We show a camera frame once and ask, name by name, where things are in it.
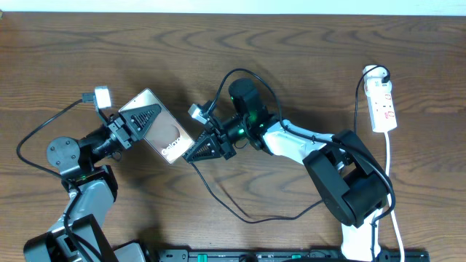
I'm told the black charging cable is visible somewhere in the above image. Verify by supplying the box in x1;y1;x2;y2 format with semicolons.
183;65;392;224

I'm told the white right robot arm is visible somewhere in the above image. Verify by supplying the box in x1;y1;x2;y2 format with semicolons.
183;78;393;261

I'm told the white USB charger adapter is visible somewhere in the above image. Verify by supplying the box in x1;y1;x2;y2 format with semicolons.
363;65;392;96

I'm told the white power strip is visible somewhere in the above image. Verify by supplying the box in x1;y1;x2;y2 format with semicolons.
364;78;397;133

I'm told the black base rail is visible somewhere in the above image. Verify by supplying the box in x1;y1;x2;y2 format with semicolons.
156;248;430;262

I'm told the white power strip cord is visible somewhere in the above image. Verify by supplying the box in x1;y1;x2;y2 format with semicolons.
383;131;406;262

